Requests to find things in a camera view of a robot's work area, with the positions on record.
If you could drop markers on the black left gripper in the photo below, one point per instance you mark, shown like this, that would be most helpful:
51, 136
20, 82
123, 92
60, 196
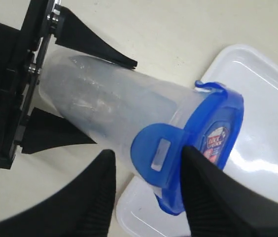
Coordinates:
22, 53

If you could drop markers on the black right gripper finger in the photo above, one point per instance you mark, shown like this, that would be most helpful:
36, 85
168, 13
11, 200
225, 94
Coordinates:
83, 208
73, 34
218, 206

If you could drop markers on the clear plastic tall container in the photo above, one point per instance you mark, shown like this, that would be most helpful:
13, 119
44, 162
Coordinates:
138, 116

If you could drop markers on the blue plastic lid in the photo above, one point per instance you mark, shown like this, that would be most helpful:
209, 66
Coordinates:
212, 129

